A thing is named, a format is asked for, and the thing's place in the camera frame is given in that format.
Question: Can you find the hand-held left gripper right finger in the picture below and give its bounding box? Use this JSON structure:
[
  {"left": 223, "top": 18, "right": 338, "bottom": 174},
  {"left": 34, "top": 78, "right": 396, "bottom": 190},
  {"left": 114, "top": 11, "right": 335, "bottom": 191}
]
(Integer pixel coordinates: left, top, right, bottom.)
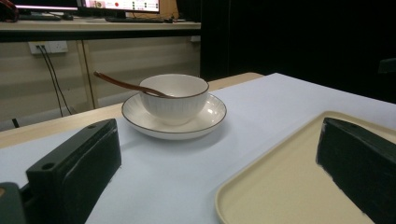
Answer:
[{"left": 316, "top": 117, "right": 396, "bottom": 224}]

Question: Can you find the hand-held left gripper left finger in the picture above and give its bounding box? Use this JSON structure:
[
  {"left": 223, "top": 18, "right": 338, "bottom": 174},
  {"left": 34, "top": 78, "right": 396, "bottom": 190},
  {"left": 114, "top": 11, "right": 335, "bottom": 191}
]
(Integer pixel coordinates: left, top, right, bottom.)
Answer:
[{"left": 25, "top": 118, "right": 122, "bottom": 224}]

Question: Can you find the brown wooden spoon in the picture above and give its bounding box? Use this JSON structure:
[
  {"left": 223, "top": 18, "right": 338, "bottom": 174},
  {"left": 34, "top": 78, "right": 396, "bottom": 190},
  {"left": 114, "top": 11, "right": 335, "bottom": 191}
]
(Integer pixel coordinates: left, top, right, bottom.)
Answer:
[{"left": 93, "top": 70, "right": 176, "bottom": 99}]

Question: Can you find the white ribbed bowl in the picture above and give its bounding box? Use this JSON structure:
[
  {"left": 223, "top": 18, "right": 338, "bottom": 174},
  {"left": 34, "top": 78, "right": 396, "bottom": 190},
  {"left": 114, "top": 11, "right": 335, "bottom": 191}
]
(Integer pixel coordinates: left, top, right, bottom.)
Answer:
[{"left": 138, "top": 73, "right": 210, "bottom": 126}]

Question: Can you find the white plate with dark rim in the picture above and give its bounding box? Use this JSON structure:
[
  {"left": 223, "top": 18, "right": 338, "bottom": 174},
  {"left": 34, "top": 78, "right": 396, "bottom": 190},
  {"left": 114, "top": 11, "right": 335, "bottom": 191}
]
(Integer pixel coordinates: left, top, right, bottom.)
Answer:
[{"left": 120, "top": 91, "right": 228, "bottom": 141}]

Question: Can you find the beige plastic tray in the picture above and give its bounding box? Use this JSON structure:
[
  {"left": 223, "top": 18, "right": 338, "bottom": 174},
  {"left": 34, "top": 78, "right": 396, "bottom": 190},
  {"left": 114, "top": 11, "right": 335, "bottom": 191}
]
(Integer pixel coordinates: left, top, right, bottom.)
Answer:
[{"left": 214, "top": 110, "right": 396, "bottom": 224}]

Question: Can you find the white table cover sheet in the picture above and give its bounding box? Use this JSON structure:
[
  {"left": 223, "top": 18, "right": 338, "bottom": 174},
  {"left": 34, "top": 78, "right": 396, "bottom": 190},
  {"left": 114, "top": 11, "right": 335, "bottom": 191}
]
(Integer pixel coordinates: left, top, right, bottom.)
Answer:
[{"left": 0, "top": 72, "right": 396, "bottom": 224}]

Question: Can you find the black curtain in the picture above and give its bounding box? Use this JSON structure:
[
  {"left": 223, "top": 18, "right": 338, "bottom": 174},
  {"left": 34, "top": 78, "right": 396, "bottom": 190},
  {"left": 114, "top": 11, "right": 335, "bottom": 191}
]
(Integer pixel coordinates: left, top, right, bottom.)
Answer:
[{"left": 176, "top": 0, "right": 396, "bottom": 105}]

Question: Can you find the light wooden desk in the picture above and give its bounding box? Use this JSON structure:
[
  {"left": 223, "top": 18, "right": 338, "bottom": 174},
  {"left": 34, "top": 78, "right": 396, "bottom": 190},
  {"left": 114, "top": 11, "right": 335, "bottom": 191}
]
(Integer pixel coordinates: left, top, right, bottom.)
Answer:
[{"left": 0, "top": 18, "right": 202, "bottom": 43}]

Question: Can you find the black keyboard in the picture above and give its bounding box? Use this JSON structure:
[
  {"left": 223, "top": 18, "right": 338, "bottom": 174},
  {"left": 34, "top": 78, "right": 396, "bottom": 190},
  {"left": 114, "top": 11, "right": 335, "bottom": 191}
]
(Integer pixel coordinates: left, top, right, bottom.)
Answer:
[
  {"left": 104, "top": 16, "right": 165, "bottom": 24},
  {"left": 18, "top": 14, "right": 63, "bottom": 22}
]

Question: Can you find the computer monitor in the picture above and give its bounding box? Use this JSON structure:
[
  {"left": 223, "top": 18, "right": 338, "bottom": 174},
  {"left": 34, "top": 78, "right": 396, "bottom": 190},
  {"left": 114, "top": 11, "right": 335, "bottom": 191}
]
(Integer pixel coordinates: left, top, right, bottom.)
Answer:
[
  {"left": 12, "top": 0, "right": 79, "bottom": 16},
  {"left": 81, "top": 0, "right": 161, "bottom": 19}
]

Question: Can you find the black power cable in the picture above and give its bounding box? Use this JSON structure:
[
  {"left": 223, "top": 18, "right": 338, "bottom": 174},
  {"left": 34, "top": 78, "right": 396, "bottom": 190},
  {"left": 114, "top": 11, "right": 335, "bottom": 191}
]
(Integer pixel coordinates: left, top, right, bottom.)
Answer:
[
  {"left": 41, "top": 45, "right": 74, "bottom": 116},
  {"left": 36, "top": 45, "right": 64, "bottom": 119}
]

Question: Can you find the white wall power socket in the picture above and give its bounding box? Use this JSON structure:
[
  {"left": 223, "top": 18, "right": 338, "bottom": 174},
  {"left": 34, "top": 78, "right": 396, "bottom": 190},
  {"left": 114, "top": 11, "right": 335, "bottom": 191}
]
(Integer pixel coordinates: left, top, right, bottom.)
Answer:
[{"left": 28, "top": 40, "right": 69, "bottom": 55}]

